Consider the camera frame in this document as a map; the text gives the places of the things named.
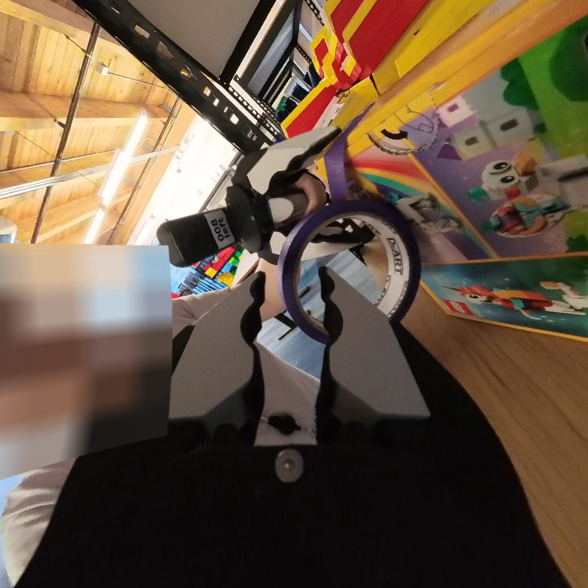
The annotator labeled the ceiling tube light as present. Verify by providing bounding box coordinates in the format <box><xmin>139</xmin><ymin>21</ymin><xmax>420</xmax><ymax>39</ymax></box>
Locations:
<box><xmin>98</xmin><ymin>110</ymin><xmax>149</xmax><ymax>205</ymax></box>
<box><xmin>82</xmin><ymin>207</ymin><xmax>107</xmax><ymax>244</ymax></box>

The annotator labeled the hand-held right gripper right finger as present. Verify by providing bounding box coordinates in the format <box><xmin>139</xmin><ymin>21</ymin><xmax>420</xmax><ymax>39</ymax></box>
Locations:
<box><xmin>316</xmin><ymin>266</ymin><xmax>431</xmax><ymax>443</ymax></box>

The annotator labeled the white shelf board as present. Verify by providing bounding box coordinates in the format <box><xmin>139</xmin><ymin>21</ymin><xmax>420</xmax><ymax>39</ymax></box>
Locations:
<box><xmin>133</xmin><ymin>0</ymin><xmax>276</xmax><ymax>79</ymax></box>

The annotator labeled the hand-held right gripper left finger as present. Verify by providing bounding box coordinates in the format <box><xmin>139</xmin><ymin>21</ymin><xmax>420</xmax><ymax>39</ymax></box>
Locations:
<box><xmin>168</xmin><ymin>270</ymin><xmax>268</xmax><ymax>445</ymax></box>

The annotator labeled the purple masking tape roll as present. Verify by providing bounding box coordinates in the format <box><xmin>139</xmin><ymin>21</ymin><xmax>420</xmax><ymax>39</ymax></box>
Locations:
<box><xmin>277</xmin><ymin>103</ymin><xmax>421</xmax><ymax>346</ymax></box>

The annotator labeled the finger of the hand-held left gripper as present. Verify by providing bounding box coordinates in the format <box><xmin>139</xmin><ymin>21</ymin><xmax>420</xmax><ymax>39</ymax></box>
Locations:
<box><xmin>266</xmin><ymin>127</ymin><xmax>344</xmax><ymax>170</ymax></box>
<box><xmin>247</xmin><ymin>148</ymin><xmax>304</xmax><ymax>194</ymax></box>

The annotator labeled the yellow unicorn toy box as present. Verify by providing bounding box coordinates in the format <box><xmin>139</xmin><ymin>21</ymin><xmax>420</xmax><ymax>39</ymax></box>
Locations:
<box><xmin>342</xmin><ymin>9</ymin><xmax>588</xmax><ymax>343</ymax></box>

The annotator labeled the black slotted rack beam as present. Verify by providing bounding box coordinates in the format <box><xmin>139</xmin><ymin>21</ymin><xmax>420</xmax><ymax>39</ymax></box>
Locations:
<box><xmin>78</xmin><ymin>0</ymin><xmax>285</xmax><ymax>138</ymax></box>

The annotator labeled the colourful brick display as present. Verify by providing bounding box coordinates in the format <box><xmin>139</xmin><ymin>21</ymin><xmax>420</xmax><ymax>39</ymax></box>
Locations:
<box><xmin>193</xmin><ymin>246</ymin><xmax>244</xmax><ymax>288</ymax></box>

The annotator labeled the silver ceiling pipe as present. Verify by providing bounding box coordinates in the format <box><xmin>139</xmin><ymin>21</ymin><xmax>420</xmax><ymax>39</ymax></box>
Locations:
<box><xmin>0</xmin><ymin>147</ymin><xmax>180</xmax><ymax>198</ymax></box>

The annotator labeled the black rack frame post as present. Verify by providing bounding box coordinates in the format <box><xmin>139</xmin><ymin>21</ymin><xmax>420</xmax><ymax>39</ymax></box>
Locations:
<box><xmin>220</xmin><ymin>0</ymin><xmax>304</xmax><ymax>85</ymax></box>

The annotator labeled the dark ceiling rod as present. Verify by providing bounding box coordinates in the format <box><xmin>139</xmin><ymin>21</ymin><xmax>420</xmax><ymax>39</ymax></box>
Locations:
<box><xmin>30</xmin><ymin>23</ymin><xmax>102</xmax><ymax>244</ymax></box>

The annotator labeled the person's left hand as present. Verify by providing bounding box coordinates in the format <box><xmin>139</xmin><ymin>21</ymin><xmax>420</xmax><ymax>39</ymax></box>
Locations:
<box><xmin>293</xmin><ymin>174</ymin><xmax>330</xmax><ymax>222</ymax></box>

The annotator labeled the stack of red yellow boxes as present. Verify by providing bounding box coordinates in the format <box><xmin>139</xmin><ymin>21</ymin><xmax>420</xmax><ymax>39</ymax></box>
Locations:
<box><xmin>280</xmin><ymin>0</ymin><xmax>520</xmax><ymax>138</ymax></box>

